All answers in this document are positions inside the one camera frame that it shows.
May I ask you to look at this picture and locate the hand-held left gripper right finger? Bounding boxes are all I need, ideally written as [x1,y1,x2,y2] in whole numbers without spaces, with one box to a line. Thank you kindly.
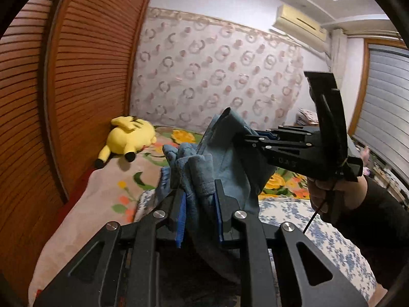
[215,179,368,307]

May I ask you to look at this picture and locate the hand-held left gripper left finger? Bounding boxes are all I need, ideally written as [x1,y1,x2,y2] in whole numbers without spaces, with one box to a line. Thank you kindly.
[33,179,187,307]

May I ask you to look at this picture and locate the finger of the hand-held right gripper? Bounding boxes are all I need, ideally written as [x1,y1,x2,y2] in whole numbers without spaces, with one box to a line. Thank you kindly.
[244,136,309,158]
[256,127,313,142]

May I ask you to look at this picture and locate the blue pants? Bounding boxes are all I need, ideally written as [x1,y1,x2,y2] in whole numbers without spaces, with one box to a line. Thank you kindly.
[156,108,278,282]

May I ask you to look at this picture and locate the person's right forearm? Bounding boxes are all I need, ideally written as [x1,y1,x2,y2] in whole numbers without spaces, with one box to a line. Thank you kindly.
[320,175,409,291]

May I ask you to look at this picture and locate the person's right hand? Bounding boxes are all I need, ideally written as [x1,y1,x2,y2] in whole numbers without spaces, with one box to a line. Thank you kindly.
[308,177,369,218]

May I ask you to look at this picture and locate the window with grey blind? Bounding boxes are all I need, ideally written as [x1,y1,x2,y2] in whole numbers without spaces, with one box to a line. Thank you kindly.
[349,38,409,181]

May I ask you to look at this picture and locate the white pipe cover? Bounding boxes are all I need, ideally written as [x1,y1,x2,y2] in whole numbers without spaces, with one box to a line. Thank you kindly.
[326,28,344,90]

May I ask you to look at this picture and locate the colourful flower blanket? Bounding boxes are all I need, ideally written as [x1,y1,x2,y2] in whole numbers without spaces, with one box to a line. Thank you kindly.
[27,125,311,307]

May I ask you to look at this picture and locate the yellow plush toy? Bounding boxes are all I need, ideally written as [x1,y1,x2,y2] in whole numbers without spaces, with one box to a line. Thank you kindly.
[94,115,157,169]

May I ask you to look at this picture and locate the blue floral white bedsheet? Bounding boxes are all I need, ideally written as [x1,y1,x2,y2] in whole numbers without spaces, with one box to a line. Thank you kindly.
[136,189,378,295]

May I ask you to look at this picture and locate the white air conditioner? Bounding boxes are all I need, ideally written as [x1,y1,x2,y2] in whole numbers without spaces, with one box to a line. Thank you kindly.
[271,4,328,43]

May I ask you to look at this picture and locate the wooden louvered wardrobe door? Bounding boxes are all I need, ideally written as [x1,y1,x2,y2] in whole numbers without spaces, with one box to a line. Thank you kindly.
[46,0,160,204]
[0,0,70,299]

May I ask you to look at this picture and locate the black cable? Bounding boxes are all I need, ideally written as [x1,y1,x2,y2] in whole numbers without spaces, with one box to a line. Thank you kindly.
[302,166,340,235]

